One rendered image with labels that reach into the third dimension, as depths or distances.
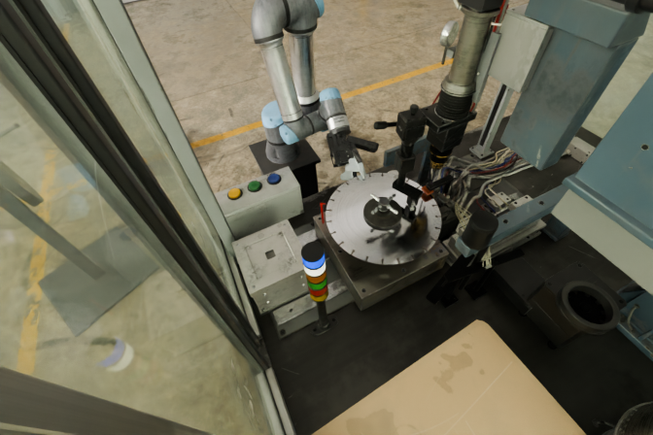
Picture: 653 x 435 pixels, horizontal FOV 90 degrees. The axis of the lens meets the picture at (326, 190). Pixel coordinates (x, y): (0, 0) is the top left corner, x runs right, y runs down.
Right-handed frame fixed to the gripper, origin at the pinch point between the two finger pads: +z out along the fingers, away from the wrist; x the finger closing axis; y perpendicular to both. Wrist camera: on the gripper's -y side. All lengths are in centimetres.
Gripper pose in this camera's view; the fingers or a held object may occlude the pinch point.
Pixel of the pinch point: (361, 184)
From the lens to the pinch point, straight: 111.7
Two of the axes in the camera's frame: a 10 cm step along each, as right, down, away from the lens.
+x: 0.9, -1.8, -9.8
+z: 2.6, 9.5, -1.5
